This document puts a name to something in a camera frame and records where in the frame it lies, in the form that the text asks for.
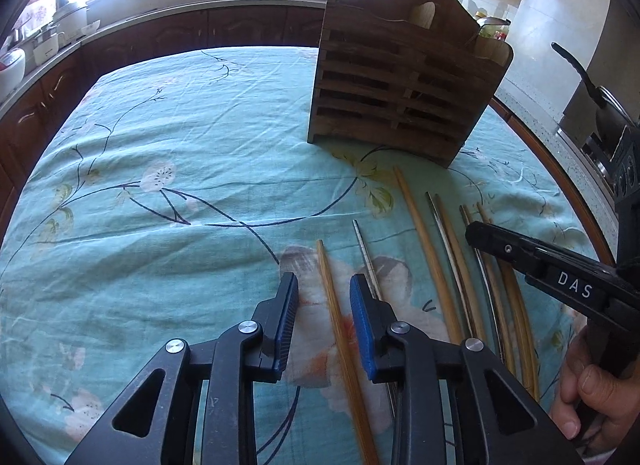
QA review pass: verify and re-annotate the person right hand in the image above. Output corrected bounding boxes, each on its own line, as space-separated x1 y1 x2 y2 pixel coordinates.
549 325 639 457

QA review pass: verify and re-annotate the white slow cooker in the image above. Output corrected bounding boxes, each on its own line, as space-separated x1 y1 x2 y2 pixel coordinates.
53 3 88 45

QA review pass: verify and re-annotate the gas stove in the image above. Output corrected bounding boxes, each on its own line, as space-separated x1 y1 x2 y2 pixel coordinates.
582 125 639 196

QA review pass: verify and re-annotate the thin steel chopstick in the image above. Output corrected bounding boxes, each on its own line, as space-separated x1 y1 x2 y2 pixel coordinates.
457 235 516 371

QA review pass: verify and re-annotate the black wok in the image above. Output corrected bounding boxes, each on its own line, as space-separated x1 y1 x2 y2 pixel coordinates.
551 42 639 153

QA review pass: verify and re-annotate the light wooden chopstick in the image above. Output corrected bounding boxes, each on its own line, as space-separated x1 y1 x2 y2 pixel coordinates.
316 240 380 465

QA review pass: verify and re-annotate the floral teal tablecloth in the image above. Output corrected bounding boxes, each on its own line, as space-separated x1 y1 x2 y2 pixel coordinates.
1 47 593 464

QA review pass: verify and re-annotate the wooden utensil holder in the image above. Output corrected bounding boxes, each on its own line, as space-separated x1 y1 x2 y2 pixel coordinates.
307 0 513 167

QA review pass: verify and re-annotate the white pink rice cooker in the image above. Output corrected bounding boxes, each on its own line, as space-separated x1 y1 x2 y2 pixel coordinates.
0 48 26 102

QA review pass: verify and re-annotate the brown wooden chopstick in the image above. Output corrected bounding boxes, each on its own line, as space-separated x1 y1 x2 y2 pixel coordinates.
393 166 464 344

